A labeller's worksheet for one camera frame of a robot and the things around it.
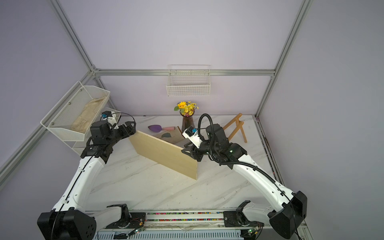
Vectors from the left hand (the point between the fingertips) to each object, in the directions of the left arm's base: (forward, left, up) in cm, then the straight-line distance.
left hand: (130, 128), depth 78 cm
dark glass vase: (+16, -30, -12) cm, 36 cm away
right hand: (-13, -31, 0) cm, 34 cm away
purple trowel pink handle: (+21, -5, -26) cm, 34 cm away
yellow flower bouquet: (+17, -30, -2) cm, 34 cm away
